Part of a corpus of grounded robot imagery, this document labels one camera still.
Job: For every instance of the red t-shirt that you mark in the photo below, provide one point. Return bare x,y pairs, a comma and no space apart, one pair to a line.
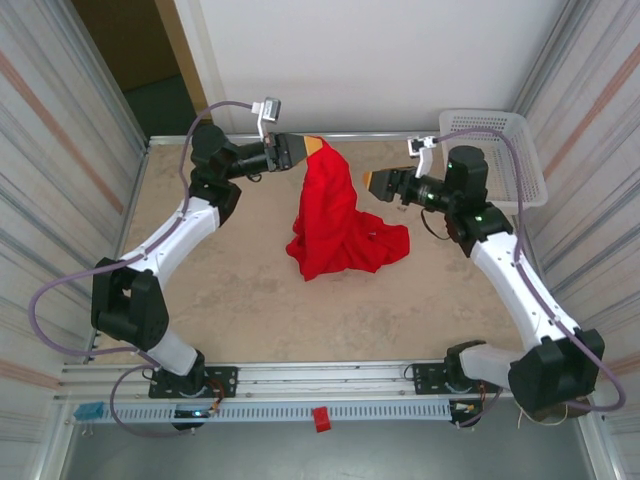
330,215

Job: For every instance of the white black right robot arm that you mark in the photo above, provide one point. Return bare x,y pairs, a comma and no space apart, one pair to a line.
520,285

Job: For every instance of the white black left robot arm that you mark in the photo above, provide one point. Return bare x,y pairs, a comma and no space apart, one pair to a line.
165,245

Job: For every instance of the white perforated plastic basket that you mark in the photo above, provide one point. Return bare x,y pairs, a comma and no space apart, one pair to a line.
520,165

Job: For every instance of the brown door panel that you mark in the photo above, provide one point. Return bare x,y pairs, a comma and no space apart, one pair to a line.
125,40

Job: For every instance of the red plastic block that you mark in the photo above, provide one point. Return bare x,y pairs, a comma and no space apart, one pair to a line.
322,419

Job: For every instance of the blue plastic clip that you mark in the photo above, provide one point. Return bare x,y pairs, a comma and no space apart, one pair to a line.
87,412

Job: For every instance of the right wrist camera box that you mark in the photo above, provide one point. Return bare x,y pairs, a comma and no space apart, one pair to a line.
416,146

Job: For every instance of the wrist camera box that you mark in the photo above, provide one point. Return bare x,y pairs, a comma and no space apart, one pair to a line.
271,109
416,146

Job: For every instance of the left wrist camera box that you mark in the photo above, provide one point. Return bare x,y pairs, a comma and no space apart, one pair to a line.
271,109

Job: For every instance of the door frame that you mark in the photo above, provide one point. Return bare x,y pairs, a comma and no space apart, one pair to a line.
192,75

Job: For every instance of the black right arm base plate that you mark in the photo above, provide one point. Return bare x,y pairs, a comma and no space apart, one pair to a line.
430,380

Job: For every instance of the aluminium mounting rail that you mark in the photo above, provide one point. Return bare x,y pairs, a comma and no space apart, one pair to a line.
325,380

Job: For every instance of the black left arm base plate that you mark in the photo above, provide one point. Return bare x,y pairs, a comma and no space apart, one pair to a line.
225,382

